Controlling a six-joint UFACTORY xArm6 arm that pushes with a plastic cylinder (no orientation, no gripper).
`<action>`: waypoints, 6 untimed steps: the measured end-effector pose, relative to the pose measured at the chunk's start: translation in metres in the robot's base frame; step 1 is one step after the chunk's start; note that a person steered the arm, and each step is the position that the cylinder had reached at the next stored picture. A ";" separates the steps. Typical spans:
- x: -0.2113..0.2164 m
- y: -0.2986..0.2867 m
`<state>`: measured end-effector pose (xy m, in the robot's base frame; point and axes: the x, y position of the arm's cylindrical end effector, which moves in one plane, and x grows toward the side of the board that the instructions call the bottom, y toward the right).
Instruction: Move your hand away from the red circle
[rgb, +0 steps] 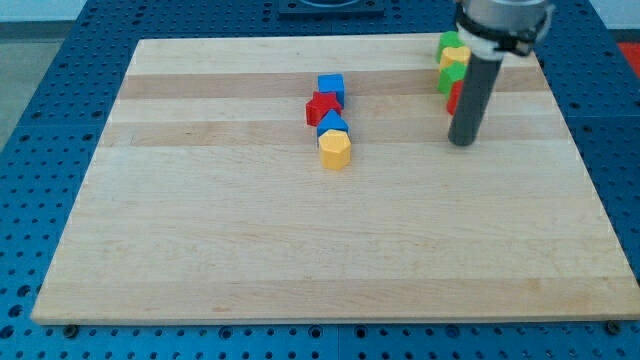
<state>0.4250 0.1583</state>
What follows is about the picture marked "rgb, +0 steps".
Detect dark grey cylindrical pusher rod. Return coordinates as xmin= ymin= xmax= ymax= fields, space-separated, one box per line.
xmin=448 ymin=52 xmax=504 ymax=147

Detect red circle block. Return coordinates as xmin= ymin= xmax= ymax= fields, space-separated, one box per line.
xmin=446 ymin=80 xmax=464 ymax=115

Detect green star block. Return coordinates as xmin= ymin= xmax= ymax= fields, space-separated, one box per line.
xmin=437 ymin=62 xmax=467 ymax=98

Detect yellow heart block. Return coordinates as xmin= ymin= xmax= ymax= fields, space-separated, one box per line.
xmin=439 ymin=46 xmax=471 ymax=71

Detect green block at back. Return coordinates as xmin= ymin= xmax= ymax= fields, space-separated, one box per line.
xmin=435 ymin=31 xmax=465 ymax=63

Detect blue cube block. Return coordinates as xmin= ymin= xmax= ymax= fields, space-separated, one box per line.
xmin=317 ymin=74 xmax=346 ymax=106

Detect blue triangle block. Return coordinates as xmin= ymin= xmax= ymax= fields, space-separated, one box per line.
xmin=316 ymin=110 xmax=349 ymax=139

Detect red star block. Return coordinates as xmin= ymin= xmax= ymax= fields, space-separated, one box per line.
xmin=305 ymin=91 xmax=342 ymax=127

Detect wooden board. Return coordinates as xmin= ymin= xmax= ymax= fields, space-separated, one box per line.
xmin=31 ymin=34 xmax=639 ymax=325

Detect black cable on flange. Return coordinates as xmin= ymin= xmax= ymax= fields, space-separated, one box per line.
xmin=453 ymin=3 xmax=555 ymax=57

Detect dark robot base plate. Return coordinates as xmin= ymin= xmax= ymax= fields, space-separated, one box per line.
xmin=274 ymin=0 xmax=385 ymax=18

